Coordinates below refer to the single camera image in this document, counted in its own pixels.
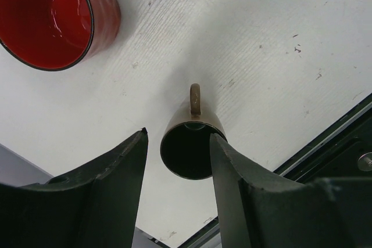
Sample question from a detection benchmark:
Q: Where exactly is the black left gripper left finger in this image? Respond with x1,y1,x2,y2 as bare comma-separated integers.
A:
1,129,148,247

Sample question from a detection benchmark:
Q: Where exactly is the red mug black handle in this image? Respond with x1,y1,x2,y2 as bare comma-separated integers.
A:
1,0,121,71

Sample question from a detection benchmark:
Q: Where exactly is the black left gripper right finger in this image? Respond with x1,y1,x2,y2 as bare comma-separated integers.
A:
210,134,371,247

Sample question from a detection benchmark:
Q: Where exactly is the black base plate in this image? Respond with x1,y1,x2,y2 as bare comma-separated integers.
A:
185,97,371,247

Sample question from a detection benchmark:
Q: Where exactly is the brown ribbed mug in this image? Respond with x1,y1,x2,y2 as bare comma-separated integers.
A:
160,83,226,180

